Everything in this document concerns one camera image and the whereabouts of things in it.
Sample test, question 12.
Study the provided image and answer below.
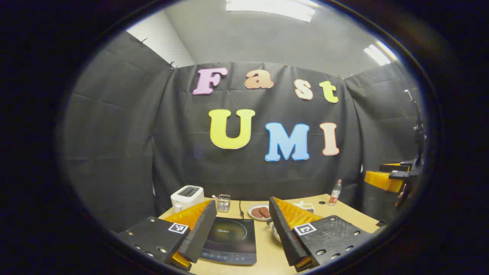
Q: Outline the white divided dish with beans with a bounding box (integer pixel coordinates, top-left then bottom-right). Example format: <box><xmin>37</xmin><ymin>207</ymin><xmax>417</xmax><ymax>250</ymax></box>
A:
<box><xmin>294</xmin><ymin>201</ymin><xmax>316</xmax><ymax>214</ymax></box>

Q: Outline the black induction cooktop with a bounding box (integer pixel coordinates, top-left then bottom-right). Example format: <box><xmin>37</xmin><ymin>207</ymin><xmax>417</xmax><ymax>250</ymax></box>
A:
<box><xmin>199</xmin><ymin>217</ymin><xmax>257</xmax><ymax>266</ymax></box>

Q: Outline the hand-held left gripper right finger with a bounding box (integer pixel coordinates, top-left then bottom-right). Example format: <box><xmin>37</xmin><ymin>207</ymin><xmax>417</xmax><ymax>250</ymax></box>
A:
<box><xmin>269</xmin><ymin>197</ymin><xmax>373</xmax><ymax>272</ymax></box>

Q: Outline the ceiling light panel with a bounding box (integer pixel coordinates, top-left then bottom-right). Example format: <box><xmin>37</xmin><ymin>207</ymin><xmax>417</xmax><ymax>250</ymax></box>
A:
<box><xmin>363</xmin><ymin>41</ymin><xmax>398</xmax><ymax>66</ymax></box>

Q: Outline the red label plastic bottle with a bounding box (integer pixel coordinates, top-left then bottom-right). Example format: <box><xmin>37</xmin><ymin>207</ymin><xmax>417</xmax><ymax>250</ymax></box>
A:
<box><xmin>329</xmin><ymin>180</ymin><xmax>342</xmax><ymax>207</ymax></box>

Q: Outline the black backdrop cloth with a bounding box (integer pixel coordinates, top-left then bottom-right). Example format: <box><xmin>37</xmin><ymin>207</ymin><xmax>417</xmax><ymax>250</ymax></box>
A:
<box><xmin>63</xmin><ymin>31</ymin><xmax>424</xmax><ymax>234</ymax></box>

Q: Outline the metal wire utensil holder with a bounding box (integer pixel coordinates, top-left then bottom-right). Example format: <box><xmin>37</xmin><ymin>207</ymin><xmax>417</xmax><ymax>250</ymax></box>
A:
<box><xmin>216</xmin><ymin>194</ymin><xmax>231</xmax><ymax>213</ymax></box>

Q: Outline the white round plate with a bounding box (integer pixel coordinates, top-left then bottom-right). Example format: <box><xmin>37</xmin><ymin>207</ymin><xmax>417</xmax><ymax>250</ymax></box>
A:
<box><xmin>248</xmin><ymin>204</ymin><xmax>272</xmax><ymax>221</ymax></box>

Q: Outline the stainless steel pot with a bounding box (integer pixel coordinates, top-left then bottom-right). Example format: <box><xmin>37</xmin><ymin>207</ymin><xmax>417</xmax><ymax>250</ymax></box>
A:
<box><xmin>267</xmin><ymin>218</ymin><xmax>282</xmax><ymax>243</ymax></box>

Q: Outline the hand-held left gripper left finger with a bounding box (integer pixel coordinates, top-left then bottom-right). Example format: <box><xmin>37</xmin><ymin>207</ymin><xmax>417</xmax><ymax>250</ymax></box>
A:
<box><xmin>117</xmin><ymin>199</ymin><xmax>217</xmax><ymax>272</ymax></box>

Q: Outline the white toaster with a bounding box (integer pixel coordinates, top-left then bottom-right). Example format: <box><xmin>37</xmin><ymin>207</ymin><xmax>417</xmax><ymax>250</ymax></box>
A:
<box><xmin>170</xmin><ymin>186</ymin><xmax>204</xmax><ymax>214</ymax></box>

